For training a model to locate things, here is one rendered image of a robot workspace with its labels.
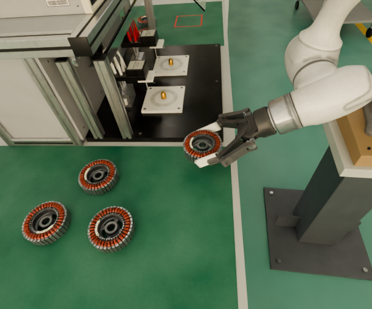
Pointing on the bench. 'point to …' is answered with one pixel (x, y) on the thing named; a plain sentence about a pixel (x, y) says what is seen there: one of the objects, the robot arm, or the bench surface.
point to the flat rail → (122, 30)
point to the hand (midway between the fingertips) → (203, 146)
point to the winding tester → (35, 8)
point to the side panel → (23, 105)
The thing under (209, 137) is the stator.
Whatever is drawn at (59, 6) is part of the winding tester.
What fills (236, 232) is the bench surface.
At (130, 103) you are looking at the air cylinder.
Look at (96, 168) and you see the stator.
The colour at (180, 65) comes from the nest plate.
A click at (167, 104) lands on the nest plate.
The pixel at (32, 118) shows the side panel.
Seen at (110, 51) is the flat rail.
